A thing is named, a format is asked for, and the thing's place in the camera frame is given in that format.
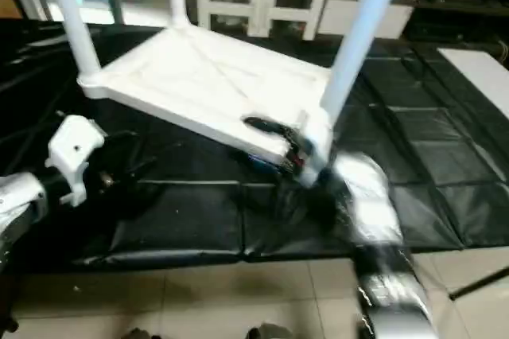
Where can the black left robot foot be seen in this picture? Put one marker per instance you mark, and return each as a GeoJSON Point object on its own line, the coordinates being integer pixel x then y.
{"type": "Point", "coordinates": [141, 334]}

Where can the black robot foot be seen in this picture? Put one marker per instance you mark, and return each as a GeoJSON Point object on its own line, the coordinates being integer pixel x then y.
{"type": "Point", "coordinates": [269, 332]}
{"type": "Point", "coordinates": [141, 334]}

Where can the black right robot foot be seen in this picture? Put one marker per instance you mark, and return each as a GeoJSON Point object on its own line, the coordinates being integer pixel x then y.
{"type": "Point", "coordinates": [269, 332]}

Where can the white flat board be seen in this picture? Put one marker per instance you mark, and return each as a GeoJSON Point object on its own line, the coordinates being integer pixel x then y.
{"type": "Point", "coordinates": [477, 76]}

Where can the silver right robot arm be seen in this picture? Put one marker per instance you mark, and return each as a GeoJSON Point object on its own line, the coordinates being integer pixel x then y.
{"type": "Point", "coordinates": [382, 235]}

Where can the white plastic table top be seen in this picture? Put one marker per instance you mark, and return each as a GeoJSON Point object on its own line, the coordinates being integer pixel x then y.
{"type": "Point", "coordinates": [207, 84]}

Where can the black work mat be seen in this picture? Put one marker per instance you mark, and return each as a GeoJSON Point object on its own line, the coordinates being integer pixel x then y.
{"type": "Point", "coordinates": [398, 156]}

